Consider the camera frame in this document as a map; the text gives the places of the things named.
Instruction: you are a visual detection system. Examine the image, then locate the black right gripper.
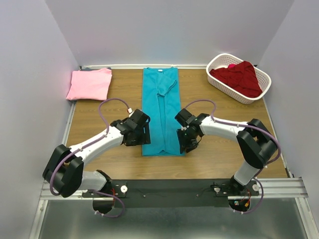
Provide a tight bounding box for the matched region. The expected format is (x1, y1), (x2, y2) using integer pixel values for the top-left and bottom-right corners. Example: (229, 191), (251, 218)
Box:
(176, 127), (198, 153)

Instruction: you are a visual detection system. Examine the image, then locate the teal t-shirt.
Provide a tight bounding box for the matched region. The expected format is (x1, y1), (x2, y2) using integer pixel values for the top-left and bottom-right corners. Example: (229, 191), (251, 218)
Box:
(142, 67), (184, 156)

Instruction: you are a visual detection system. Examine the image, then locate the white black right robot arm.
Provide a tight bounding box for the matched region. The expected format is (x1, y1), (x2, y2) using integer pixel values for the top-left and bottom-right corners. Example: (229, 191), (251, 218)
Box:
(175, 109), (281, 195)

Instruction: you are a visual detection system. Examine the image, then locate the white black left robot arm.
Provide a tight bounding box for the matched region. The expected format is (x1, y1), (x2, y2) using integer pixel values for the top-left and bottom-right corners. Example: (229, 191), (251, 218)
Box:
(42, 109), (151, 198)

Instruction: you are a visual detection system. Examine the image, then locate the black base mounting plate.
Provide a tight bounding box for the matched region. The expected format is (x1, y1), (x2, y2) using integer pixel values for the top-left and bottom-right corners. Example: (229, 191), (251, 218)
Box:
(82, 178), (260, 209)

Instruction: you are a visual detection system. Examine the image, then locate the folded pink t-shirt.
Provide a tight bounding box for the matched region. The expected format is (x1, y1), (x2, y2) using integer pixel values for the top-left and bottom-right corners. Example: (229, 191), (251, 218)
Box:
(66, 68), (112, 101)

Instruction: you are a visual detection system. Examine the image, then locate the dark red t-shirt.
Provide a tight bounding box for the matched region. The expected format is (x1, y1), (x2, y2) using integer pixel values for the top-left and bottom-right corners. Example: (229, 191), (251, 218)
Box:
(210, 61), (262, 98)

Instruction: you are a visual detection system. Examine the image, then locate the dark folded t-shirt underneath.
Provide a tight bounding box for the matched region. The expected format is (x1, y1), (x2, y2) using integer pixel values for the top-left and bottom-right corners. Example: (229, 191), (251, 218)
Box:
(80, 67), (112, 72)

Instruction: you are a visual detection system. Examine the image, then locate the aluminium table frame rail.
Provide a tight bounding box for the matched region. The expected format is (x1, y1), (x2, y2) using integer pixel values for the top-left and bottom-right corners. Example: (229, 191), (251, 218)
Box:
(40, 177), (309, 200)

